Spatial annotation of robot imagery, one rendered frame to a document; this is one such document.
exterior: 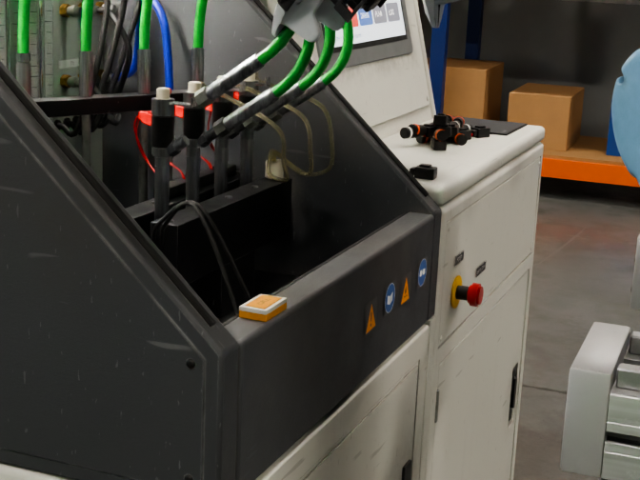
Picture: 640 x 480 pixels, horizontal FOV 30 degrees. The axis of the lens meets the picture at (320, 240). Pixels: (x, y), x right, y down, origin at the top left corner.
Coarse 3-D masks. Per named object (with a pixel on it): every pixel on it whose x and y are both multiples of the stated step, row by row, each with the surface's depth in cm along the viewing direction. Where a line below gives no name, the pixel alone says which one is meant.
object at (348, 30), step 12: (204, 0) 165; (204, 12) 165; (204, 24) 166; (348, 24) 157; (348, 36) 158; (192, 48) 167; (348, 48) 158; (192, 60) 167; (204, 60) 168; (348, 60) 159; (192, 72) 167; (336, 72) 160; (324, 84) 160; (300, 96) 162; (276, 120) 165
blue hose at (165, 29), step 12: (156, 0) 172; (156, 12) 172; (168, 24) 172; (168, 36) 172; (168, 48) 172; (132, 60) 177; (168, 60) 172; (120, 72) 178; (132, 72) 177; (168, 72) 173; (168, 84) 173
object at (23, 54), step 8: (24, 0) 147; (24, 8) 148; (24, 16) 148; (24, 24) 148; (24, 32) 148; (280, 32) 135; (288, 32) 135; (24, 40) 149; (280, 40) 135; (288, 40) 135; (24, 48) 149; (272, 48) 136; (280, 48) 136; (16, 56) 149; (24, 56) 149; (264, 56) 136; (272, 56) 137; (264, 64) 137
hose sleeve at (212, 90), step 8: (256, 56) 137; (240, 64) 138; (248, 64) 137; (256, 64) 137; (232, 72) 138; (240, 72) 138; (248, 72) 138; (216, 80) 140; (224, 80) 139; (232, 80) 139; (240, 80) 139; (208, 88) 140; (216, 88) 139; (224, 88) 139; (208, 96) 140; (216, 96) 140
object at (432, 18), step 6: (426, 0) 139; (432, 0) 138; (438, 0) 138; (444, 0) 138; (450, 0) 138; (456, 0) 138; (426, 6) 139; (432, 6) 139; (426, 12) 140; (432, 12) 139; (432, 18) 140; (432, 24) 141
